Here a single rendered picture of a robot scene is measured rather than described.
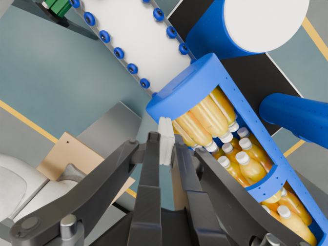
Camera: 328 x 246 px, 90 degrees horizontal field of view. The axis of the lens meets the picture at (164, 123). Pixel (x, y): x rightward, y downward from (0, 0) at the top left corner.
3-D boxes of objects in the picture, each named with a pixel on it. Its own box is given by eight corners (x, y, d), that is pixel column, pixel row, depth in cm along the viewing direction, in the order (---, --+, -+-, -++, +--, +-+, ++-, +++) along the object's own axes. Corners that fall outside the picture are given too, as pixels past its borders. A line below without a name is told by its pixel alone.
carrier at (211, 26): (210, 66, 143) (224, 31, 135) (278, 65, 60) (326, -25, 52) (179, 55, 140) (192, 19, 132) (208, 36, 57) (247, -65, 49)
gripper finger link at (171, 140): (167, 138, 15) (175, 139, 15) (165, 116, 22) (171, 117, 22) (162, 165, 16) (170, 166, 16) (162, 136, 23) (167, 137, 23)
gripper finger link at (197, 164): (174, 154, 14) (208, 159, 14) (171, 133, 19) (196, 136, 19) (172, 169, 15) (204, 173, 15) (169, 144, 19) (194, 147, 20)
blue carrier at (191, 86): (249, 221, 92) (296, 280, 64) (143, 104, 69) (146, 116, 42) (288, 189, 91) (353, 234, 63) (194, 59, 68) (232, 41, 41)
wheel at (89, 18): (93, 27, 60) (98, 25, 61) (87, 13, 57) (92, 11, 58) (87, 26, 62) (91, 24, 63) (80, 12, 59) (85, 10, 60)
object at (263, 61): (257, 136, 182) (266, 142, 168) (156, 34, 148) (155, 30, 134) (297, 101, 171) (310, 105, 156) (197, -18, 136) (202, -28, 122)
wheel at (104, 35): (96, 29, 60) (100, 27, 61) (100, 41, 64) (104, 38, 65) (105, 34, 59) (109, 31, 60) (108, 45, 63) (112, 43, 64)
